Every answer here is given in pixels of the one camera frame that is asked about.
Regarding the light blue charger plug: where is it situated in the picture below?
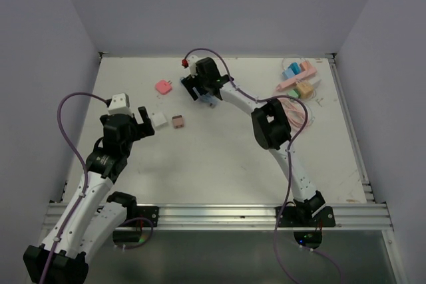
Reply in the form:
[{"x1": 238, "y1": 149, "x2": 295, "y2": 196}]
[{"x1": 282, "y1": 68, "x2": 295, "y2": 80}]

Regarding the aluminium front rail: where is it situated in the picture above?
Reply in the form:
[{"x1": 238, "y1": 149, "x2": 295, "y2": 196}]
[{"x1": 43, "y1": 202, "x2": 393, "y2": 231}]

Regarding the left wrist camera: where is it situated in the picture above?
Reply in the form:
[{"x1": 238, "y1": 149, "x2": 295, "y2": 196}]
[{"x1": 107, "y1": 93, "x2": 132, "y2": 116}]

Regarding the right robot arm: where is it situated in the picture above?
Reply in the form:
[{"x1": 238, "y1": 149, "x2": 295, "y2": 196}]
[{"x1": 182, "y1": 57, "x2": 325, "y2": 226}]

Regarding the blue cube socket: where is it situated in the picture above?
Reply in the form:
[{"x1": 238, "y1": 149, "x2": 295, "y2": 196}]
[{"x1": 289, "y1": 63, "x2": 302, "y2": 75}]

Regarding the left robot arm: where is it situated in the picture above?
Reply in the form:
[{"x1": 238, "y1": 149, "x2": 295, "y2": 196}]
[{"x1": 23, "y1": 106, "x2": 155, "y2": 283}]

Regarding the pink power strip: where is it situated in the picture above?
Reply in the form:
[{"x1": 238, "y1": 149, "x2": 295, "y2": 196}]
[{"x1": 276, "y1": 61, "x2": 318, "y2": 92}]

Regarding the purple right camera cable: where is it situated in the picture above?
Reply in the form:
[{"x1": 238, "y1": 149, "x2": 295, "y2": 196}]
[{"x1": 180, "y1": 47, "x2": 343, "y2": 284}]

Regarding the green charger plug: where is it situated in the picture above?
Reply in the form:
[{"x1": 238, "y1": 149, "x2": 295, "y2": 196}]
[{"x1": 287, "y1": 89, "x2": 300, "y2": 98}]

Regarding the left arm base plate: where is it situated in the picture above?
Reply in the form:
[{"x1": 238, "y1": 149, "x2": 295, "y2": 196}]
[{"x1": 120, "y1": 206, "x2": 160, "y2": 228}]

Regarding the yellow cube socket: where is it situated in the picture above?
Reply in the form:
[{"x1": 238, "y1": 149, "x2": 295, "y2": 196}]
[{"x1": 296, "y1": 82, "x2": 314, "y2": 99}]

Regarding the pink adapter plug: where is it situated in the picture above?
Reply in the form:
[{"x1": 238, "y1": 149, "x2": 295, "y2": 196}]
[{"x1": 154, "y1": 79, "x2": 172, "y2": 95}]

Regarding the light blue power strip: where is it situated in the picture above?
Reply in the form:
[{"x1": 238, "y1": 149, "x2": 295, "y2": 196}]
[{"x1": 180, "y1": 76, "x2": 217, "y2": 108}]

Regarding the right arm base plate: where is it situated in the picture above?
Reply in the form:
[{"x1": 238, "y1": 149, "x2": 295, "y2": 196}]
[{"x1": 274, "y1": 206, "x2": 336, "y2": 227}]

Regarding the thin white charging cable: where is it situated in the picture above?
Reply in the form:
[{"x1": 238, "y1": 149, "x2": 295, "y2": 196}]
[{"x1": 282, "y1": 57, "x2": 325, "y2": 124}]

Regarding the white USB charger plug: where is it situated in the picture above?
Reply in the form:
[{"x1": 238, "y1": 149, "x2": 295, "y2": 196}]
[{"x1": 151, "y1": 112, "x2": 168, "y2": 128}]

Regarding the brown pink USB charger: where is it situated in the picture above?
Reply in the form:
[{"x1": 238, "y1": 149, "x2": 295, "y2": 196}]
[{"x1": 172, "y1": 115, "x2": 184, "y2": 129}]

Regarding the light blue coiled cable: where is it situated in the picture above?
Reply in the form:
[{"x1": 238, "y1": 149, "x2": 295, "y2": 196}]
[{"x1": 201, "y1": 94, "x2": 219, "y2": 108}]

